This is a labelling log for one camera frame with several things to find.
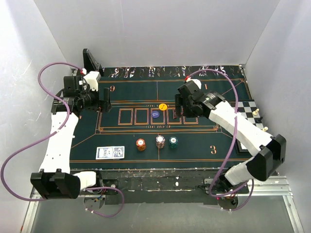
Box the purple small blind button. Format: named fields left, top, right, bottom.
left=151, top=111, right=160, bottom=118

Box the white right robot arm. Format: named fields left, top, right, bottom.
left=175, top=79, right=286, bottom=193

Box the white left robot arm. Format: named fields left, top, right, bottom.
left=30, top=71, right=112, bottom=199

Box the black white chessboard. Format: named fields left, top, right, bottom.
left=229, top=100, right=264, bottom=154

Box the dark green poker mat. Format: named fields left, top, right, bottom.
left=69, top=66, right=253, bottom=170

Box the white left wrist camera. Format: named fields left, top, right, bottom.
left=84, top=71, right=101, bottom=91

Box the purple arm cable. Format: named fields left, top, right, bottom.
left=1, top=62, right=125, bottom=217
left=187, top=68, right=255, bottom=212

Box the orange poker chip stack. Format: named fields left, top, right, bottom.
left=136, top=138, right=146, bottom=151

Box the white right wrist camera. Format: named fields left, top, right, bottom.
left=185, top=77, right=202, bottom=90

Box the black card shoe holder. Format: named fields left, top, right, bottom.
left=83, top=49, right=104, bottom=76

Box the yellow big blind button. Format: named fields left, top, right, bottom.
left=159, top=103, right=168, bottom=111

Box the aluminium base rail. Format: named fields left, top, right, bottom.
left=21, top=176, right=304, bottom=233

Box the white chess piece upper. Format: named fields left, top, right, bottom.
left=253, top=109, right=259, bottom=116

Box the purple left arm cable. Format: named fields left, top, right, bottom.
left=1, top=62, right=125, bottom=217

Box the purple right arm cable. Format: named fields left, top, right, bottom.
left=187, top=68, right=255, bottom=212

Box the blue playing card deck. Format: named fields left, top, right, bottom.
left=96, top=146, right=125, bottom=160

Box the green poker chip stack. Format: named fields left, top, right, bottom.
left=169, top=136, right=178, bottom=149

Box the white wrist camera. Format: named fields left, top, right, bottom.
left=84, top=71, right=101, bottom=91
left=185, top=77, right=202, bottom=90

